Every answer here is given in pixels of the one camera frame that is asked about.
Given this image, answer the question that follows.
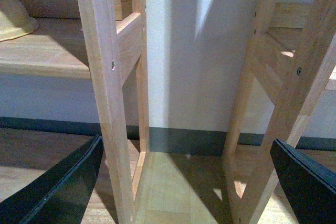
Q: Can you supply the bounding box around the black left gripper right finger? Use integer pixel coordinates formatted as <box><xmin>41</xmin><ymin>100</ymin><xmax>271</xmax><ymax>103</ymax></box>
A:
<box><xmin>270</xmin><ymin>139</ymin><xmax>335</xmax><ymax>223</ymax></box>

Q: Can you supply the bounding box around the middle wooden shelf unit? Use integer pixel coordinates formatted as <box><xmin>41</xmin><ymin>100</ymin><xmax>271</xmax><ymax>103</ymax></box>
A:
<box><xmin>222</xmin><ymin>0</ymin><xmax>336</xmax><ymax>224</ymax></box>

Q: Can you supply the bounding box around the cream plastic bowl toy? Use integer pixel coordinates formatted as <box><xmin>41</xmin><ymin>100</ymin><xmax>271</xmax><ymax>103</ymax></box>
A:
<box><xmin>1</xmin><ymin>0</ymin><xmax>39</xmax><ymax>41</ymax></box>

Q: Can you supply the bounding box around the left wooden shelf unit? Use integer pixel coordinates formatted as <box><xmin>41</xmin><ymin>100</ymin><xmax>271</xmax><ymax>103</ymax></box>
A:
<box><xmin>1</xmin><ymin>0</ymin><xmax>150</xmax><ymax>223</ymax></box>

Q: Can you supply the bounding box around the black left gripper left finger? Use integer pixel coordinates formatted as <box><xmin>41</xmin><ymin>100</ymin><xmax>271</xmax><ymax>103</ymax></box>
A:
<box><xmin>1</xmin><ymin>136</ymin><xmax>103</xmax><ymax>223</ymax></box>

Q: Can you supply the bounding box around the wooden shelf unit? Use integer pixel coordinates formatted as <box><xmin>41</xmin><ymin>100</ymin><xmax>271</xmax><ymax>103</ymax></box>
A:
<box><xmin>1</xmin><ymin>0</ymin><xmax>150</xmax><ymax>223</ymax></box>
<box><xmin>222</xmin><ymin>0</ymin><xmax>336</xmax><ymax>224</ymax></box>

